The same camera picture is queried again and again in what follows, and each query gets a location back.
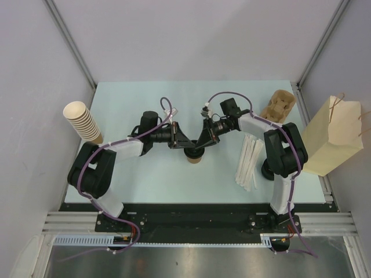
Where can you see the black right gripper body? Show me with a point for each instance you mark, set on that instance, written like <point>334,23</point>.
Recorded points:
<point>210,128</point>

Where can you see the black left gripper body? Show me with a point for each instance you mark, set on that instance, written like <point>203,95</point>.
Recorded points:
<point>174,138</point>

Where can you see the black coffee cup lid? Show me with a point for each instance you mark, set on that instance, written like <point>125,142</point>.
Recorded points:
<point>194,153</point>

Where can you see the brown paper coffee cup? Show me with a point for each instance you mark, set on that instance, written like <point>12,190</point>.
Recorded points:
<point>194,160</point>

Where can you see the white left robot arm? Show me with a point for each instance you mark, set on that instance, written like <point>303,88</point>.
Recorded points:
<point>92,177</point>

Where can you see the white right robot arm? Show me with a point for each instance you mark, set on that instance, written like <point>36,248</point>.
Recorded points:
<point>284,149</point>

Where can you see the cream paper takeout bag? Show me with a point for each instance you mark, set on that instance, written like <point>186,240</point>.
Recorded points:
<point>333,135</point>

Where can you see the white wrapped straw pile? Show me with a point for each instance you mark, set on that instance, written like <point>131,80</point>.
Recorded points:
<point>246,170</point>

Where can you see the black lid stack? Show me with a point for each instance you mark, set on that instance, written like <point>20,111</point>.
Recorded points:
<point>266,171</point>

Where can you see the brown pulp cup carrier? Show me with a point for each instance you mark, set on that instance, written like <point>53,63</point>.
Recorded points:
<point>279,106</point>

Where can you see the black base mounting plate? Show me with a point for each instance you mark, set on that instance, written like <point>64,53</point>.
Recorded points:
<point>163,235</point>

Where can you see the stack of paper cups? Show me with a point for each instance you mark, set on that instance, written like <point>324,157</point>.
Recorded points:
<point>82,121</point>

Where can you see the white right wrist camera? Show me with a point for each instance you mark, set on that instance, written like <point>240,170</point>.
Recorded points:
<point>206,111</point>

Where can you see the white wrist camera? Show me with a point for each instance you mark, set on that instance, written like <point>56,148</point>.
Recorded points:
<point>206,111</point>
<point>171,112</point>

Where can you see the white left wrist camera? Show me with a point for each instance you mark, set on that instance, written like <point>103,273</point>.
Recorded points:
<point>171,112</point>

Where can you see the aluminium frame rail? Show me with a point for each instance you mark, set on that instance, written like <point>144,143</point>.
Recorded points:
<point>332,224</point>

